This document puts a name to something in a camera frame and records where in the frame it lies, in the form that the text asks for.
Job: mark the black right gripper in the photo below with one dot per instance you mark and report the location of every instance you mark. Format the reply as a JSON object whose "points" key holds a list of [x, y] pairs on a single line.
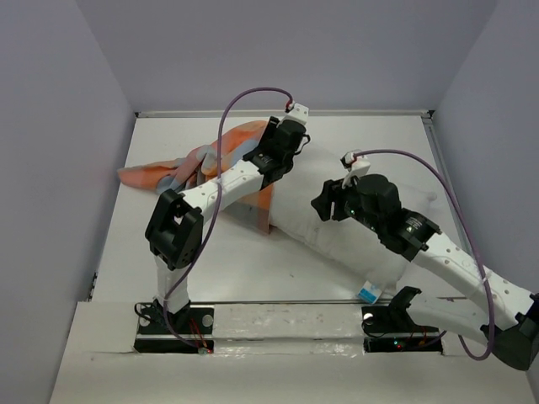
{"points": [[333, 190]]}

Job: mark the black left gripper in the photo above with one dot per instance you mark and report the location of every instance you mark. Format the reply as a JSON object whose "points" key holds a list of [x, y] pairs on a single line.
{"points": [[267, 133]]}

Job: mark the white pillow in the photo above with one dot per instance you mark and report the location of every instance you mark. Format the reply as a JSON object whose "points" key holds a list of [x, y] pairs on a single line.
{"points": [[351, 253]]}

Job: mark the multicolour checked pillowcase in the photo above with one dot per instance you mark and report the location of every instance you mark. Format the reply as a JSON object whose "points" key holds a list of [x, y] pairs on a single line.
{"points": [[199, 166]]}

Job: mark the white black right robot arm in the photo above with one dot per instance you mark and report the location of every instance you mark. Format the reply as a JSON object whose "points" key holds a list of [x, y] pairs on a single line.
{"points": [[494, 312]]}

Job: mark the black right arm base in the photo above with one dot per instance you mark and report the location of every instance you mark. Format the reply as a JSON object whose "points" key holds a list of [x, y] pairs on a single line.
{"points": [[389, 329]]}

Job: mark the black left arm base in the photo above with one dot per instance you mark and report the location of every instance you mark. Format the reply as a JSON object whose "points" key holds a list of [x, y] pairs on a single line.
{"points": [[189, 331]]}

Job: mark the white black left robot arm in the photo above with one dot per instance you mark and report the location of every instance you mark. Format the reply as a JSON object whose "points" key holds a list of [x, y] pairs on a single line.
{"points": [[175, 230]]}

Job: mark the blue white pillow label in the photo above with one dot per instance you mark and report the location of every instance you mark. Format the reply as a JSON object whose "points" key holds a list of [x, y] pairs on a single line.
{"points": [[370, 293]]}

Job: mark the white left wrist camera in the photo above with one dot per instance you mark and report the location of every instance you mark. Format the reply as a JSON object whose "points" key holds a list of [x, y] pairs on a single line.
{"points": [[297, 113]]}

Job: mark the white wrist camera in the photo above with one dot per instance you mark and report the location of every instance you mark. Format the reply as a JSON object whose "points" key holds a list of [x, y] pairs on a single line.
{"points": [[356, 164], [297, 113]]}

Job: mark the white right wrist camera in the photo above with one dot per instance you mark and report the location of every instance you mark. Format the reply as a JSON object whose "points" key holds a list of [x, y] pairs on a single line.
{"points": [[356, 164]]}

